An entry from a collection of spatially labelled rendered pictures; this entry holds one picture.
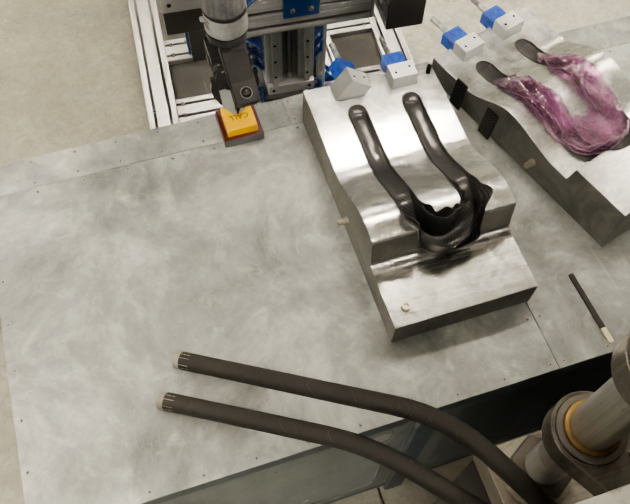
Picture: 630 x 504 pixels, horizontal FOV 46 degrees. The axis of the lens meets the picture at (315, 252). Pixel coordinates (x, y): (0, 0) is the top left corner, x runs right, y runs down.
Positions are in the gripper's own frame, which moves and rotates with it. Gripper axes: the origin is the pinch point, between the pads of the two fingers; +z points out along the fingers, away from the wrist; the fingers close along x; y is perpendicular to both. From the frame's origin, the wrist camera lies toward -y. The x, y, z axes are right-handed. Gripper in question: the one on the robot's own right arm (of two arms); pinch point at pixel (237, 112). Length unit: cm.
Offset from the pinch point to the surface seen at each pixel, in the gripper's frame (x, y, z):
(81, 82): 36, 98, 85
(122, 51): 20, 108, 85
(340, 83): -19.2, -4.5, -6.7
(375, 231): -13.8, -37.6, -8.4
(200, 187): 10.8, -11.5, 5.0
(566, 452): -23, -81, -19
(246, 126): -0.9, -2.9, 1.3
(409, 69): -32.8, -5.1, -6.8
